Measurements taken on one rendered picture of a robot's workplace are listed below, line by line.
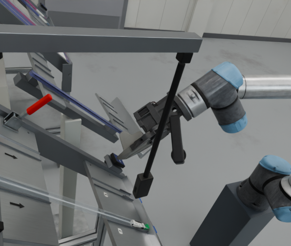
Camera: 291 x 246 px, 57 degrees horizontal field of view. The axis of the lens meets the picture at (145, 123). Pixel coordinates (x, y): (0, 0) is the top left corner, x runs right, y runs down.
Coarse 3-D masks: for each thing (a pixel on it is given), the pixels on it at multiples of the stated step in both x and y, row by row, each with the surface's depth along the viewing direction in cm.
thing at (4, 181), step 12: (0, 180) 42; (12, 180) 44; (24, 192) 46; (36, 192) 47; (48, 192) 50; (60, 204) 52; (72, 204) 54; (84, 204) 58; (108, 216) 63; (120, 216) 68; (144, 228) 76
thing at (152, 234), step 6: (126, 180) 89; (126, 186) 88; (132, 186) 87; (132, 192) 86; (132, 198) 85; (138, 198) 85; (138, 204) 83; (138, 210) 82; (144, 210) 82; (144, 216) 80; (144, 222) 79; (150, 222) 79; (150, 228) 77; (150, 234) 77; (156, 234) 77; (150, 240) 76; (156, 240) 75
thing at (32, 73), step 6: (30, 72) 67; (36, 78) 68; (42, 78) 69; (48, 84) 71; (54, 90) 73; (60, 90) 74; (66, 96) 76; (72, 102) 78; (78, 102) 79; (84, 108) 81; (90, 114) 84; (96, 114) 85; (102, 120) 88; (114, 126) 93; (120, 132) 96
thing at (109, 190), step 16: (96, 176) 75; (112, 176) 85; (96, 192) 69; (112, 192) 77; (128, 192) 85; (112, 208) 70; (128, 208) 78; (112, 224) 64; (112, 240) 60; (128, 240) 65; (144, 240) 73
